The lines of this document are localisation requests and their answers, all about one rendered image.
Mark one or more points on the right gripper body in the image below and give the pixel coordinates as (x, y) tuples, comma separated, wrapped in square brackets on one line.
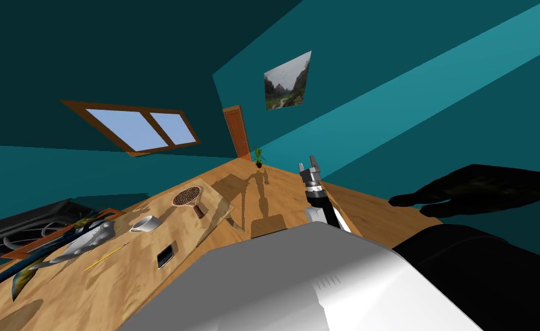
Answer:
[(311, 176)]

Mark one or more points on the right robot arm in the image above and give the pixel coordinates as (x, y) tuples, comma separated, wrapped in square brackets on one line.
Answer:
[(472, 280)]

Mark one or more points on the small green potted plant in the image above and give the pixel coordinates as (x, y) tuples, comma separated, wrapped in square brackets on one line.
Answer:
[(258, 157)]

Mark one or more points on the orange brown door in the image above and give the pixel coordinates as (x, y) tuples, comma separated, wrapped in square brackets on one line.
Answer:
[(238, 133)]

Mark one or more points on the mountain landscape picture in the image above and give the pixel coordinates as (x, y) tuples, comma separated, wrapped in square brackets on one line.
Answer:
[(286, 82)]

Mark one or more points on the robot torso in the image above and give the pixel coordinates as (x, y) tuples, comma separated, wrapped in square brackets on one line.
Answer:
[(279, 280)]

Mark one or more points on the brown oval hairbrush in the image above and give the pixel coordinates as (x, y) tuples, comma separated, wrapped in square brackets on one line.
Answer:
[(188, 197)]

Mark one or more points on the black phone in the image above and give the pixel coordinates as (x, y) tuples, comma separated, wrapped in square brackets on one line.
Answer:
[(165, 256)]

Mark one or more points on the white mug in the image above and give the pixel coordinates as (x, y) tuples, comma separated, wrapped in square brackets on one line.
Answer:
[(145, 224)]

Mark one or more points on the brown framed window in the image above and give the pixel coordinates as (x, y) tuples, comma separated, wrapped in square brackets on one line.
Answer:
[(132, 128)]

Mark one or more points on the yellow pencil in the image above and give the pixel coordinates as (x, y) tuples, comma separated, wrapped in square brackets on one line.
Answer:
[(104, 258)]

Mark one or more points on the light wooden table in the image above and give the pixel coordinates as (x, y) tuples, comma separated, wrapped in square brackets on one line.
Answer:
[(113, 285)]

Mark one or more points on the silver grey figurine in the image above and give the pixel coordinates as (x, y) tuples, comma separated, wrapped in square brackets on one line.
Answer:
[(90, 236)]

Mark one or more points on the black box with grey loops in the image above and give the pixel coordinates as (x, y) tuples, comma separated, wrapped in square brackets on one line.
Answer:
[(17, 225)]

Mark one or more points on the blue yellow long object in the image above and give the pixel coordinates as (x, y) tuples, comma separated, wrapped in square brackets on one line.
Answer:
[(25, 276)]

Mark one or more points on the orange flat frame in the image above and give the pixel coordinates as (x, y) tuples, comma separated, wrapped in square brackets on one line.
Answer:
[(113, 213)]

